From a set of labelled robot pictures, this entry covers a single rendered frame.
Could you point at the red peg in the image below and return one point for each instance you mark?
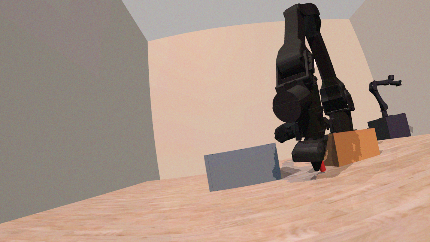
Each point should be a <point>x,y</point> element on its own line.
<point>322,168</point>

